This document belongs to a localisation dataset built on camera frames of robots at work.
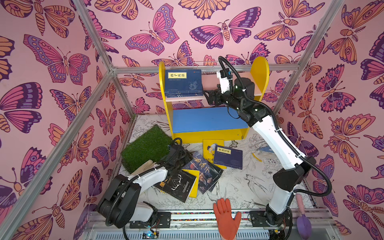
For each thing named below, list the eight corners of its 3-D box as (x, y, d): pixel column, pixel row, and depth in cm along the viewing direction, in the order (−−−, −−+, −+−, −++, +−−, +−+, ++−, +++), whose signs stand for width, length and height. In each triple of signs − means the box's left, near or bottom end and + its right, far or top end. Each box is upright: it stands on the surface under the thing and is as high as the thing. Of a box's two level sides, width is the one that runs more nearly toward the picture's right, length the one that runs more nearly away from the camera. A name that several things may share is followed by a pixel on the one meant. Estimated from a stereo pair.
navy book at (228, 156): (212, 163, 96) (212, 160, 93) (215, 147, 103) (215, 144, 101) (241, 169, 93) (242, 166, 90) (241, 152, 100) (243, 149, 98)
